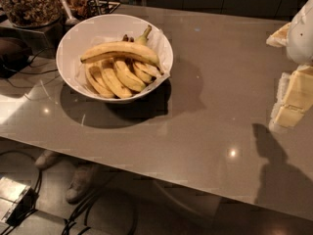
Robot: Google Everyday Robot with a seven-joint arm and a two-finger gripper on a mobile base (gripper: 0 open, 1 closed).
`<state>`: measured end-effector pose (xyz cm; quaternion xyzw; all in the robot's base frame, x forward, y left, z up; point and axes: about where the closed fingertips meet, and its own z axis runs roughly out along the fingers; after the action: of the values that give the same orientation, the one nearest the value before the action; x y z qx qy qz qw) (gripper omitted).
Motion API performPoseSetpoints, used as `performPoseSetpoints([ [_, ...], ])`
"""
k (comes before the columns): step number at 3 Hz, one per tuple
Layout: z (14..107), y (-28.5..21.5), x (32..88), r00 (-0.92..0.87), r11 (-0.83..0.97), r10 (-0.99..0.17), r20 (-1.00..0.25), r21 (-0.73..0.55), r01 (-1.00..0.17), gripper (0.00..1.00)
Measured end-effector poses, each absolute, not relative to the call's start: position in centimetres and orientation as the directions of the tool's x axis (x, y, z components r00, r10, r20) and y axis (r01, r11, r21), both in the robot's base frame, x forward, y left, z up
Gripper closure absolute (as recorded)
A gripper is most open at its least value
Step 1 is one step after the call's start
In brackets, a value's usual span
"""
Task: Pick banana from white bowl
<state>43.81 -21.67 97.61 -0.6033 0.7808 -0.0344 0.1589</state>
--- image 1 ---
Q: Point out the white bowl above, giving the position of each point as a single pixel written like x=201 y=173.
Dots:
x=101 y=29

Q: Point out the metal box on floor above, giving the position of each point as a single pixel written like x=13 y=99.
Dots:
x=15 y=200

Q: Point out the white shoe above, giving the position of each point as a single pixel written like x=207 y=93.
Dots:
x=47 y=159
x=81 y=182

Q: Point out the long yellow banana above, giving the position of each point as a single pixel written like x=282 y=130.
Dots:
x=121 y=49

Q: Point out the small right yellow banana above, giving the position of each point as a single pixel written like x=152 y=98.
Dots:
x=145 y=72

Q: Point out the white paper liner in bowl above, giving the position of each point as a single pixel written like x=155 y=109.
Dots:
x=141 y=39

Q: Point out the dark round object left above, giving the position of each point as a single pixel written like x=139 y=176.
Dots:
x=14 y=55

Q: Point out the white shoe left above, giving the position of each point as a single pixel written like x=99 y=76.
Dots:
x=47 y=159

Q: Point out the yellow banana in bowl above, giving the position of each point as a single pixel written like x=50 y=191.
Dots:
x=94 y=77
x=113 y=83
x=127 y=77

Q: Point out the white shoe right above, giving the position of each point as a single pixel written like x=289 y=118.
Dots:
x=81 y=182

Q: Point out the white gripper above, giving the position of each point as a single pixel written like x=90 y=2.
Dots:
x=301 y=33

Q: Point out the left yellow banana in bowl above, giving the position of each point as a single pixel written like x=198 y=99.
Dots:
x=94 y=77

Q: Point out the black wire rack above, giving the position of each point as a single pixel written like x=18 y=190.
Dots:
x=101 y=7

